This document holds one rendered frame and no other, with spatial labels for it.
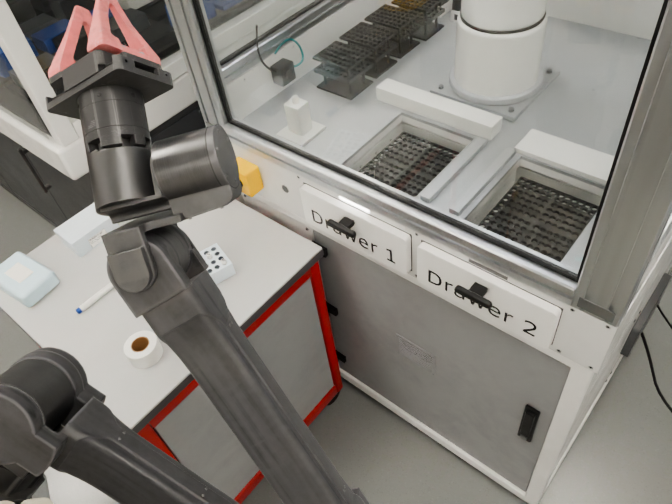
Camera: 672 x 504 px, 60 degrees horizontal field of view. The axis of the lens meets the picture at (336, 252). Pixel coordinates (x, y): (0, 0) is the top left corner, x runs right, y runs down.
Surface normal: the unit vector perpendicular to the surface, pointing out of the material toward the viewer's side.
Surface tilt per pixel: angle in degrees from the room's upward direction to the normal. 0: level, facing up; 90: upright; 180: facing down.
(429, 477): 0
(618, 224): 90
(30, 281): 0
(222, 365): 56
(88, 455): 62
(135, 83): 126
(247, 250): 0
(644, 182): 90
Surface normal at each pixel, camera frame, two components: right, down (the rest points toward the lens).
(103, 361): -0.11, -0.67
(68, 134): 0.76, 0.42
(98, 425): 0.59, -0.76
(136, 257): -0.08, 0.26
